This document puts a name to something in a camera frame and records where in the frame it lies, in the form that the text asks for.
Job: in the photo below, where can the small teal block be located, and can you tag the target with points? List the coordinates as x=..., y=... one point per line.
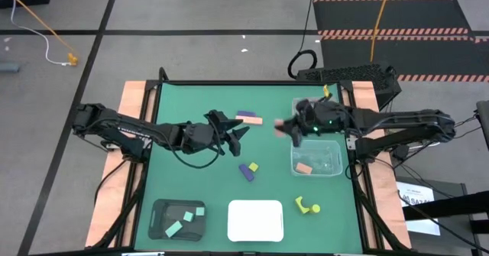
x=188, y=216
x=200, y=211

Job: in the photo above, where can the green table mat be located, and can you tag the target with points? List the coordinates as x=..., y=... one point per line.
x=191, y=187

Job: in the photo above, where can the purple block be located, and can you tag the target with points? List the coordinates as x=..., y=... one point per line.
x=246, y=113
x=246, y=173

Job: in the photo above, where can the black striped floor mat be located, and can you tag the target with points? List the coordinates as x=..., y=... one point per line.
x=389, y=17

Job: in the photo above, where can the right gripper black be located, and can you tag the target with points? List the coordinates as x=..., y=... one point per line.
x=322, y=120

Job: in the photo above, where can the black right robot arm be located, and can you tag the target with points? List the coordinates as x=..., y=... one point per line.
x=401, y=118

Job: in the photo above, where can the small yellow object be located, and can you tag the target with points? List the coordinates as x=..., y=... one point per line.
x=326, y=91

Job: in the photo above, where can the black stand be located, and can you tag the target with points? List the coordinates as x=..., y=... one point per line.
x=451, y=206

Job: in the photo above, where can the yellow cylinder block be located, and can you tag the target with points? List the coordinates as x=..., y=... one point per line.
x=315, y=208

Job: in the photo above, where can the yellow arch block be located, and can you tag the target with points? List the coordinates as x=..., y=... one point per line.
x=301, y=207

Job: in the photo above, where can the clear plastic bin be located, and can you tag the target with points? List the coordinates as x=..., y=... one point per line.
x=328, y=160

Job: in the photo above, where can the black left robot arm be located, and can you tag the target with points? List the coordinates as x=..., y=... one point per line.
x=126, y=128

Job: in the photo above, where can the large teal block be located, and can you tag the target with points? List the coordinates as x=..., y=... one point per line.
x=173, y=229

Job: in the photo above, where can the large white plastic bin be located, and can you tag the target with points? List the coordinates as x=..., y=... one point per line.
x=255, y=221

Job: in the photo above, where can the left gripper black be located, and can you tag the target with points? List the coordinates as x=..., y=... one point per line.
x=204, y=137

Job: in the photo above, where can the yellow cube block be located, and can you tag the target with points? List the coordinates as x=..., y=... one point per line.
x=253, y=167

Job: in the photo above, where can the black plastic bin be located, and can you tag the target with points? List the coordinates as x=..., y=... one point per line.
x=160, y=225

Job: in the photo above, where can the white paper sign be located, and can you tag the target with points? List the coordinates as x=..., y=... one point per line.
x=416, y=195

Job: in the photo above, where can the long orange block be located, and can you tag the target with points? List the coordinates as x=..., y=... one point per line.
x=249, y=120

